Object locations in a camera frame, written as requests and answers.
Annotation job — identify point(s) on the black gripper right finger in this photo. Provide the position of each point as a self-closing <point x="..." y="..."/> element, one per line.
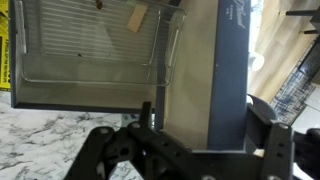
<point x="283" y="147"/>

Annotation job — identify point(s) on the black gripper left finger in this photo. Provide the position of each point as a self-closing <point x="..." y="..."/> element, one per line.
<point x="153" y="155"/>

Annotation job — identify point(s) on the clear plastic storage container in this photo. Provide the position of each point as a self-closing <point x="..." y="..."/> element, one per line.
<point x="131" y="42"/>

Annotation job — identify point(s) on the blue cardboard box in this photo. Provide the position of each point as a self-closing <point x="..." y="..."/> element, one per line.
<point x="110" y="98"/>

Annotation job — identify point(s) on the patterned floor rug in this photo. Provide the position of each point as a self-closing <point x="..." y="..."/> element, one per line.
<point x="290" y="99"/>

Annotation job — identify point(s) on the white pill bottle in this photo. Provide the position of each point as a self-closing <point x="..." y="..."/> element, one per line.
<point x="256" y="61"/>

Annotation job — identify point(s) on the yellow labelled packet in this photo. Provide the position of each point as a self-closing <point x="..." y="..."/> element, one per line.
<point x="4" y="47"/>

